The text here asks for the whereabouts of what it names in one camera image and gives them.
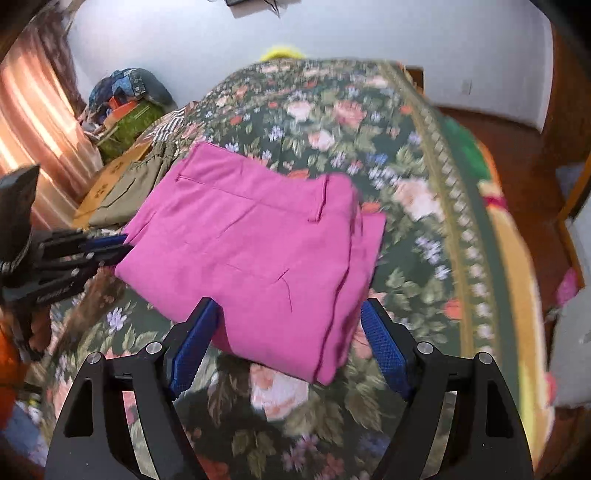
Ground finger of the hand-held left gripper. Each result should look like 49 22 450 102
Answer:
34 232 129 252
32 244 136 280

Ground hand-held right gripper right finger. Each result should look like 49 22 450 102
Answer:
360 299 535 480

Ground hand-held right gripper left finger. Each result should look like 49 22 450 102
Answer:
46 298 227 480

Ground pink pants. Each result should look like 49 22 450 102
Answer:
115 141 387 386

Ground olive pants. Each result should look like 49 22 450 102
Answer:
88 141 185 227

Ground wooden lap desk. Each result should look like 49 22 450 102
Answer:
71 138 155 227

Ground reddish curtain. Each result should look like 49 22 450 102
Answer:
0 11 105 232

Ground green patterned bag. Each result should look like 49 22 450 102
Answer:
97 102 164 160

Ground striped cloth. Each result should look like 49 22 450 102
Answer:
148 106 195 141

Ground pile of clothes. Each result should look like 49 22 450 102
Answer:
85 68 178 125

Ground colourful blanket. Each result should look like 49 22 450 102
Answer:
434 111 559 467

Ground grey cloth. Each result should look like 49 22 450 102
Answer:
549 286 591 411

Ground floral bedspread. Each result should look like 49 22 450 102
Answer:
41 58 509 480

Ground yellow foam tube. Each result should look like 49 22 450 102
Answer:
259 44 306 63

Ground wooden bed frame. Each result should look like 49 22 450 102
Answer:
406 66 426 95

